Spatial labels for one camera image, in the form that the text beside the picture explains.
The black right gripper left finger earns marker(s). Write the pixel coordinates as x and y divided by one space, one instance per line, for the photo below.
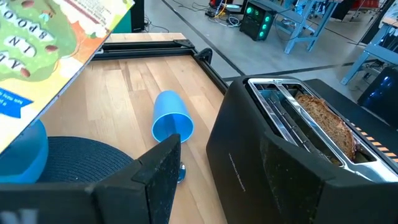
149 186

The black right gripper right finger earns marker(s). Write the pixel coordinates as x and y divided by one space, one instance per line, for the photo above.
292 186

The brown bread slice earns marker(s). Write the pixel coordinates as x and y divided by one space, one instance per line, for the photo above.
326 124

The black chrome toaster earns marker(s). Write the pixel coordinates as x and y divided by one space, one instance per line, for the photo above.
236 140

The small blue plastic cup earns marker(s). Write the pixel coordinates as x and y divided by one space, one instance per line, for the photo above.
169 109

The honey oats cereal box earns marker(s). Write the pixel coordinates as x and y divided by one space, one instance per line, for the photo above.
46 62

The round dark woven placemat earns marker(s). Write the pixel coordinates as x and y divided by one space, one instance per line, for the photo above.
81 158

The black computer case blue light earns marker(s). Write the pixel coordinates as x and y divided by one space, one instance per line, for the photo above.
382 102

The blue bowl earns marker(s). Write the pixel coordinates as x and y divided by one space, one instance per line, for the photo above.
21 158

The black computer tower green lights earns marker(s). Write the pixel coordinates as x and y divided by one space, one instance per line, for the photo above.
253 28

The green floor mat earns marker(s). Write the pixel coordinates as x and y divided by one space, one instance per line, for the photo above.
122 23

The black metal table frame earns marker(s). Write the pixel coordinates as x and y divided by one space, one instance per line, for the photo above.
140 49

